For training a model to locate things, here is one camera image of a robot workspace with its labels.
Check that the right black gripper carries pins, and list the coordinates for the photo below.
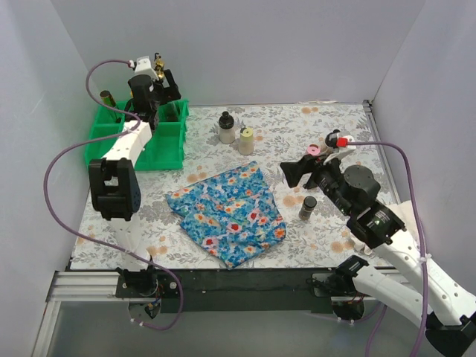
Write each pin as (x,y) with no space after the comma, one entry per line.
(310,172)

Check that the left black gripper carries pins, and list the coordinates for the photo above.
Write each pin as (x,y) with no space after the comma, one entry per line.
(170,89)

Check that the small black-cap pepper jar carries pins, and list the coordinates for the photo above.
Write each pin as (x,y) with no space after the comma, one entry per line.
(308,205)

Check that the yellow-label spice tube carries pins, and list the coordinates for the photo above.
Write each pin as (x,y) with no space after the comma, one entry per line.
(109,101)

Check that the tall oil bottle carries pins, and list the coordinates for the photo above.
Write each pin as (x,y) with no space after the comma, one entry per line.
(159,66)

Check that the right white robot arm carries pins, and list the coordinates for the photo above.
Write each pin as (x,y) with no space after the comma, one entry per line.
(432,298)

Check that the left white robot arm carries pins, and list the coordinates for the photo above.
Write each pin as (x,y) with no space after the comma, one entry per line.
(115,192)

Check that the pink-cap spice shaker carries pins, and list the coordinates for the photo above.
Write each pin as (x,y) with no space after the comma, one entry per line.
(313,150)

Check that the black-cap glass spice jar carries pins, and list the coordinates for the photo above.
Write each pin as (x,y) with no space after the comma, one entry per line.
(332,138)

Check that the yellow-cap spice shaker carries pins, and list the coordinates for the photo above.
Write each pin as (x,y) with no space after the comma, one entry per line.
(246,141)

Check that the green plastic compartment bin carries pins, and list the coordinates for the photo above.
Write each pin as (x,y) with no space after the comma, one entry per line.
(165,151)

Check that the black-cap white powder shaker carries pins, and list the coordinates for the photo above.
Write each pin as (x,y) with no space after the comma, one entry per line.
(226,128)

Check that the blue floral cloth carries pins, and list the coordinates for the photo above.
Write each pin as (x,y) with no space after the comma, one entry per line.
(232,215)

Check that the white crumpled cloth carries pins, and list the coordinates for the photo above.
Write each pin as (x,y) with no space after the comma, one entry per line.
(405,212)

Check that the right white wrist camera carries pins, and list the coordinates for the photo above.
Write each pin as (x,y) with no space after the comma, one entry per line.
(344,146)

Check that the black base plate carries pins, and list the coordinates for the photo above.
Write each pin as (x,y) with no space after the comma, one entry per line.
(241,289)

